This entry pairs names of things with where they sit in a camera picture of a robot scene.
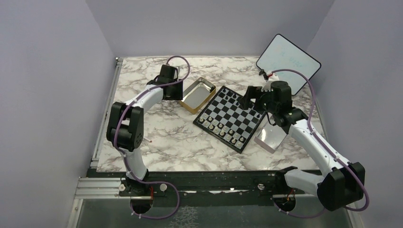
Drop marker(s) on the black and white chessboard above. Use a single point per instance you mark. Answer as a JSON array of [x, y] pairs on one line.
[[242, 122]]

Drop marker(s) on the small whiteboard on stand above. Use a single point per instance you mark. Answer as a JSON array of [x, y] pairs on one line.
[[281, 53]]

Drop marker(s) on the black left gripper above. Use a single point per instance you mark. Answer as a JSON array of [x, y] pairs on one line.
[[178, 95]]

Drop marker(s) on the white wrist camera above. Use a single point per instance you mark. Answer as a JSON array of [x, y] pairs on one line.
[[272, 77]]

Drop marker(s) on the aluminium frame rail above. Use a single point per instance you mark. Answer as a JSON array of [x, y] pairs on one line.
[[102, 130]]

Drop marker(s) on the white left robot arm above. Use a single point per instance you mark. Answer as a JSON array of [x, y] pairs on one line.
[[125, 129]]

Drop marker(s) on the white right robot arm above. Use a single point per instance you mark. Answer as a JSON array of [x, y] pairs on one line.
[[341, 182]]

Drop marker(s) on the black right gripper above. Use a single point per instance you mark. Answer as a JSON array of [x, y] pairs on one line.
[[252, 92]]

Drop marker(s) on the silver metal tin lid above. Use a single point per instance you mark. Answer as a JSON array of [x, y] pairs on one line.
[[270, 137]]

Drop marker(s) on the yellow metal tin box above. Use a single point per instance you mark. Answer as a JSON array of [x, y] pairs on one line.
[[197, 94]]

